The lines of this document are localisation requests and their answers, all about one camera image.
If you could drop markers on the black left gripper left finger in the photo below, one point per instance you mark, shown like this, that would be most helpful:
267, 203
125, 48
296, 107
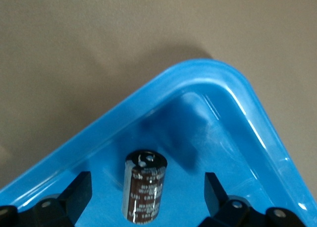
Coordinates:
74, 194

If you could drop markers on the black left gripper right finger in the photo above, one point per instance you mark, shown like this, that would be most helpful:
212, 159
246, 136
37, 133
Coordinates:
215, 197

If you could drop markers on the dark cylindrical capacitor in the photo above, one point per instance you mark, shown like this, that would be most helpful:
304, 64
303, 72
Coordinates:
146, 187

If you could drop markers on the blue plastic tray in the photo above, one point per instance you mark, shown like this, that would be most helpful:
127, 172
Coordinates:
223, 137

